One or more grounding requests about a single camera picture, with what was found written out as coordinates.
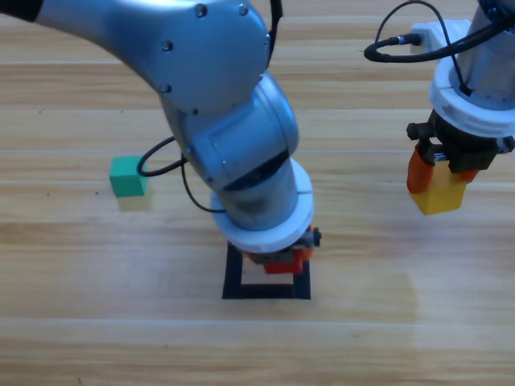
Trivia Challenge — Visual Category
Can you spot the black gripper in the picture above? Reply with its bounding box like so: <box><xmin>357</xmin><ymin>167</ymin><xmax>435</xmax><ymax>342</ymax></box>
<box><xmin>243</xmin><ymin>226</ymin><xmax>323</xmax><ymax>275</ymax></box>
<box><xmin>405</xmin><ymin>110</ymin><xmax>515</xmax><ymax>197</ymax></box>

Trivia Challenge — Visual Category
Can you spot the red wooden cube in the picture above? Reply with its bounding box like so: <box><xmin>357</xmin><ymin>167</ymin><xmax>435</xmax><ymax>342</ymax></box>
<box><xmin>263</xmin><ymin>257</ymin><xmax>303</xmax><ymax>276</ymax></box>

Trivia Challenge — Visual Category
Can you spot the yellow wooden cube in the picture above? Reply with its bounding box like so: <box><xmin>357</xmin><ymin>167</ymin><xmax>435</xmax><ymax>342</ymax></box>
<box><xmin>410</xmin><ymin>161</ymin><xmax>468</xmax><ymax>216</ymax></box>

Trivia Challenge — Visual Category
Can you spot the green wooden cube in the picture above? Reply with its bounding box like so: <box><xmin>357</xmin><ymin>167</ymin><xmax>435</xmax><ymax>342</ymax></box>
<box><xmin>109</xmin><ymin>155</ymin><xmax>150</xmax><ymax>198</ymax></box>

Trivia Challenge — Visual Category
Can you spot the black tape square outline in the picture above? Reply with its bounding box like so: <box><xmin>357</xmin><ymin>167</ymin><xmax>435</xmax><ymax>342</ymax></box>
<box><xmin>222</xmin><ymin>240</ymin><xmax>311</xmax><ymax>301</ymax></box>

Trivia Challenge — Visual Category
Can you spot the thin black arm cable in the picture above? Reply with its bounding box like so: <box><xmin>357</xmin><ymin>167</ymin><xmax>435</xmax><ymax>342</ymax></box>
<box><xmin>136</xmin><ymin>135</ymin><xmax>227</xmax><ymax>214</ymax></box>
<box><xmin>375</xmin><ymin>0</ymin><xmax>472</xmax><ymax>97</ymax></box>

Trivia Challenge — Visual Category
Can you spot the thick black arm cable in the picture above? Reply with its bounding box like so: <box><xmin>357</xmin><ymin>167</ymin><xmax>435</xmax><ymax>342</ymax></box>
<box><xmin>364</xmin><ymin>22</ymin><xmax>515</xmax><ymax>64</ymax></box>
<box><xmin>266</xmin><ymin>0</ymin><xmax>285</xmax><ymax>68</ymax></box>

